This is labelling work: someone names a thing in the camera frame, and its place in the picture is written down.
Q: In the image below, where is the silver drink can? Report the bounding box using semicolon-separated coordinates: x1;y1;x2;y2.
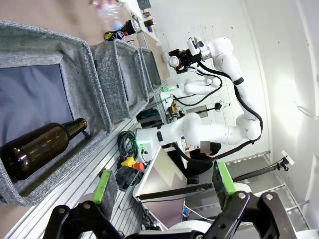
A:
168;55;181;69

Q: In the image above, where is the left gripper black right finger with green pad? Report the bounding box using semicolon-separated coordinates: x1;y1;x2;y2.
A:
204;160;300;239

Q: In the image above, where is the green drink can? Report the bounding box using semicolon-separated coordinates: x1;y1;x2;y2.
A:
104;30;118;42

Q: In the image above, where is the black ball head mount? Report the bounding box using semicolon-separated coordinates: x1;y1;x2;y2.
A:
206;101;229;112

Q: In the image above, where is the cluttered electronics with wires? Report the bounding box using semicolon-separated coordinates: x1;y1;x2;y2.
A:
164;97;181;121

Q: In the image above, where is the black power strip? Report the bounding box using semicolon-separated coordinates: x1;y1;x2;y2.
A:
116;166;144;192

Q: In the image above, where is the black corrugated cable conduit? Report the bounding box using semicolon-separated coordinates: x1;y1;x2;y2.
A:
171;62;264;163

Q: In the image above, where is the brown glass bottle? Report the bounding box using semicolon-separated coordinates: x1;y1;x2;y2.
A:
0;118;89;181

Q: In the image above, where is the clear plastic bottle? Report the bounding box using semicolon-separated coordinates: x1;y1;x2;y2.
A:
91;0;127;28

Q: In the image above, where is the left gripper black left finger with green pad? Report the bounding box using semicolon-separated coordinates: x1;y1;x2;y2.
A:
42;169;125;239

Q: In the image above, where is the yellow red emergency stop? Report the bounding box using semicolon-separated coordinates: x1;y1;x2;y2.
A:
120;156;145;170

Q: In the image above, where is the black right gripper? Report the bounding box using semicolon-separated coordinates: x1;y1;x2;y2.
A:
168;48;200;75

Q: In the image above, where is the coiled black green cable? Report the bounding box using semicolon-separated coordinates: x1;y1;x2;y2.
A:
117;130;139;160

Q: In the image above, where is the aluminium profile frame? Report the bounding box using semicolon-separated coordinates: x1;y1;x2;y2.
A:
4;84;170;239

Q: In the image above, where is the black tripod pole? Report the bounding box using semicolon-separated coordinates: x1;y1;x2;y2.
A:
138;183;214;200

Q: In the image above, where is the silver laptop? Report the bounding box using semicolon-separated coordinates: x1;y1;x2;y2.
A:
132;146;188;230

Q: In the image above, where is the dark plastic cola bottle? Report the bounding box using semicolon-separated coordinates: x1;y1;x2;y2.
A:
116;19;142;40

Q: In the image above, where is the black pole with camera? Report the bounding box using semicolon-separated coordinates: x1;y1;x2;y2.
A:
231;150;295;183

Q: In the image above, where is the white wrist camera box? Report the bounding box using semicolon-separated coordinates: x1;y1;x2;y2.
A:
186;36;208;55

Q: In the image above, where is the large grey fabric basket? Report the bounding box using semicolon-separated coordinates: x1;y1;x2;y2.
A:
0;20;113;207

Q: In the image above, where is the teal box under table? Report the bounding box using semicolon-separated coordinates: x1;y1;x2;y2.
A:
136;109;160;125

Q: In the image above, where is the person in black clothes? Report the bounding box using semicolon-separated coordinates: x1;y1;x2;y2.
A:
185;140;222;178

